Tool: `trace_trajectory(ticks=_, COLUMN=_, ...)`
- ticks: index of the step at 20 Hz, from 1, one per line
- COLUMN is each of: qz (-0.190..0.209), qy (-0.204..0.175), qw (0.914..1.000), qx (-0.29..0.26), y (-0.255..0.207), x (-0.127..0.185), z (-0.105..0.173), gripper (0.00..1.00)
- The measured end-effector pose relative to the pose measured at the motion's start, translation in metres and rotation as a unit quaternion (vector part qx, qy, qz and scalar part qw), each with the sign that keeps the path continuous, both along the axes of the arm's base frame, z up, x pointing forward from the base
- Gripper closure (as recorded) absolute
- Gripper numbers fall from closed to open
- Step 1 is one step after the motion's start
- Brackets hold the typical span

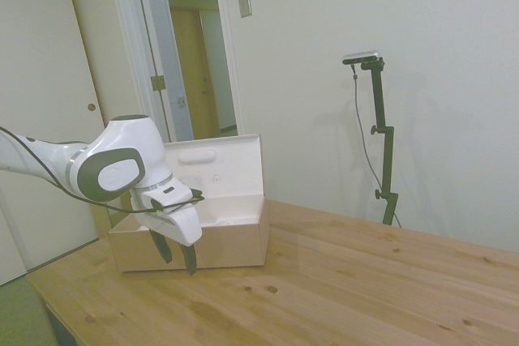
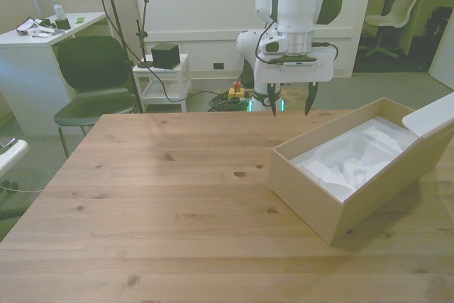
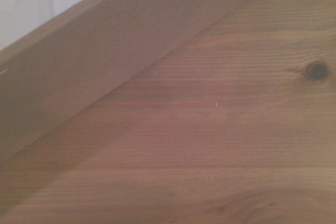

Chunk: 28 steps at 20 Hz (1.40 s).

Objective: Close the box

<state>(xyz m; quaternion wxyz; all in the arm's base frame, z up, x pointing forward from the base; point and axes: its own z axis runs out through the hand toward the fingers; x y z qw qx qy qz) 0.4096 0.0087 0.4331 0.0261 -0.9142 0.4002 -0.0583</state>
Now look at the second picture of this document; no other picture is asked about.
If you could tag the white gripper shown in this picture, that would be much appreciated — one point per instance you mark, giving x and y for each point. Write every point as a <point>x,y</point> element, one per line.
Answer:
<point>323,69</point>

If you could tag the tan cardboard box with lid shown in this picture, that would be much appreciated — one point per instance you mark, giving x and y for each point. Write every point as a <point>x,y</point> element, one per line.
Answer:
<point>305,189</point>

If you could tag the yellow emergency stop red button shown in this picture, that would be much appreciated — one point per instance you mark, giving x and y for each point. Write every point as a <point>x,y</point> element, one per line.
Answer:
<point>236,92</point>

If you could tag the white moulded foam insert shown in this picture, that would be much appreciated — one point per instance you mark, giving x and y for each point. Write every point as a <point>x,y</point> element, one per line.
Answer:
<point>330,171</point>

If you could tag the small white side table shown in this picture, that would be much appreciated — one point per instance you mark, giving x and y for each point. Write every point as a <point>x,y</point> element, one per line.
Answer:
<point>182,63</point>

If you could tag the white panelled partition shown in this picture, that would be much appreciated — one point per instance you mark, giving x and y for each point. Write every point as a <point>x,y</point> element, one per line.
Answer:
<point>198,26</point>

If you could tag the black cube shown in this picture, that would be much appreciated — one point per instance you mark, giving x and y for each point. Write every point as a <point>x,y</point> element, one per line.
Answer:
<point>164,56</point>

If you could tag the white swivel office chair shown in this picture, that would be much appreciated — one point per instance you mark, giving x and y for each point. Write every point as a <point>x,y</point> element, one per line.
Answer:
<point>404,6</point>

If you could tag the dark bag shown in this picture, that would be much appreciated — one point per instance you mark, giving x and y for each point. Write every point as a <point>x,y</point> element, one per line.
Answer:
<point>440,22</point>

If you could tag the black chair with metal legs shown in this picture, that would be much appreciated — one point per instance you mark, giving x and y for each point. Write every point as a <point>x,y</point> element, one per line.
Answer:
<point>92,65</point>

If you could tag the green sticky note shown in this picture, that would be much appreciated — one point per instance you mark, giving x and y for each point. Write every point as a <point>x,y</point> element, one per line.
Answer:
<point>80,19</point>

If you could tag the clear bottle with green cap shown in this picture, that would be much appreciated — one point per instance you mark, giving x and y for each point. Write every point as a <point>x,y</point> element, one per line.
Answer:
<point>59,10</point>

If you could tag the white handheld device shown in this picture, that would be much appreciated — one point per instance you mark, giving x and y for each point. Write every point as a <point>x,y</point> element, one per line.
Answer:
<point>39,33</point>

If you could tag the white desk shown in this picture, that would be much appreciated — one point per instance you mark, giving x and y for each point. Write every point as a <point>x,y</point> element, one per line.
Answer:
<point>28,79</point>

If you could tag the black and white headset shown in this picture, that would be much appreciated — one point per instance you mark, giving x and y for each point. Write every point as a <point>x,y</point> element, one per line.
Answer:
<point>25,27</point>

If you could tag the white rounded furniture edge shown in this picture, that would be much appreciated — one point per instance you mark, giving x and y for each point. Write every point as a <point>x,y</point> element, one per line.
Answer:
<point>14,154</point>

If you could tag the black wall outlet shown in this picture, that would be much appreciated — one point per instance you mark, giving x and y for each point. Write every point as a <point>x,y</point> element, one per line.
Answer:
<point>218,66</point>

